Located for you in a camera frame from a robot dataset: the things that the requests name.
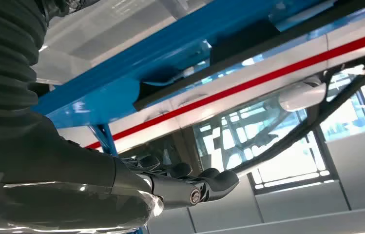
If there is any blue metal shelf rack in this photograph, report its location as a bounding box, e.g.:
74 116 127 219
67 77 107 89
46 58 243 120
32 0 365 157

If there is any translucent white plastic bin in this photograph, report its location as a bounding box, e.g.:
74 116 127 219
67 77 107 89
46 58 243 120
32 0 186 86

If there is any white car with red stripe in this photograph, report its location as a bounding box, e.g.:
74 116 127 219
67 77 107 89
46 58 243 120
58 14 365 176

